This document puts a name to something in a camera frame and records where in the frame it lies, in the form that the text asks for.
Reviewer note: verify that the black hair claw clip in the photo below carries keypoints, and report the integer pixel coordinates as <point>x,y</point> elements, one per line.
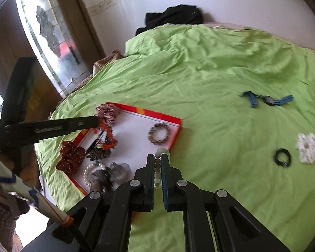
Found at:
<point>99,139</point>

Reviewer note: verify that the green blanket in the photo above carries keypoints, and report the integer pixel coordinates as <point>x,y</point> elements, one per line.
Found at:
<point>212,71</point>

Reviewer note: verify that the person's patterned clothing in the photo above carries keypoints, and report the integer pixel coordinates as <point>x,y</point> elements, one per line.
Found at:
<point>0,220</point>

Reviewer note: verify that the red polka dot scrunchie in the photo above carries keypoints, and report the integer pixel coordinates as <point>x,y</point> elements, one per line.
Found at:
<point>71,157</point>

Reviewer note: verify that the grey green scrunchie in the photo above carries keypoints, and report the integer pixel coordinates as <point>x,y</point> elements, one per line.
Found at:
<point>118,172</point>

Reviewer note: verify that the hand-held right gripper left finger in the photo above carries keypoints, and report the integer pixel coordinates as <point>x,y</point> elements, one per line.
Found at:
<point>150,178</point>

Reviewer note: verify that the white pole with blue tape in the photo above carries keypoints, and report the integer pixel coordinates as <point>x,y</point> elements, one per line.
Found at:
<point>21,186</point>

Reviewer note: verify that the white dotted scrunchie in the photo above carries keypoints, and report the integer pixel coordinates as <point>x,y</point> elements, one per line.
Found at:
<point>307,147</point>

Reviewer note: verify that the red cardboard box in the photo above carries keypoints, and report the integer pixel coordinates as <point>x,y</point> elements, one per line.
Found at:
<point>136,136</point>

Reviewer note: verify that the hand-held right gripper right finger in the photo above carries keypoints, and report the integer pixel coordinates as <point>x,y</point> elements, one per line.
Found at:
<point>167,181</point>

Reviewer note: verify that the glass door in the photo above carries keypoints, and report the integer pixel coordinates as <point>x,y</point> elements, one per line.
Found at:
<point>47,26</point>

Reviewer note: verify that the brown knit blanket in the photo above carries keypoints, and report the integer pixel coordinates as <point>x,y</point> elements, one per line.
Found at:
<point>105,61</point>

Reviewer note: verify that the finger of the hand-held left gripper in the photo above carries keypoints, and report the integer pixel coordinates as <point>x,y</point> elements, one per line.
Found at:
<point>68,126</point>

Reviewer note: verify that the black cloth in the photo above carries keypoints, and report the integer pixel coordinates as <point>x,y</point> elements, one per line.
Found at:
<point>173,18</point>

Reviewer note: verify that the dark studded scrunchie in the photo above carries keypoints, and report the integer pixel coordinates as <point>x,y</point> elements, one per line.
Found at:
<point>98,154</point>

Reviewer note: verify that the checkered scrunchie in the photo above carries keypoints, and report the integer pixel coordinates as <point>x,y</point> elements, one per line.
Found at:
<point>109,113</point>

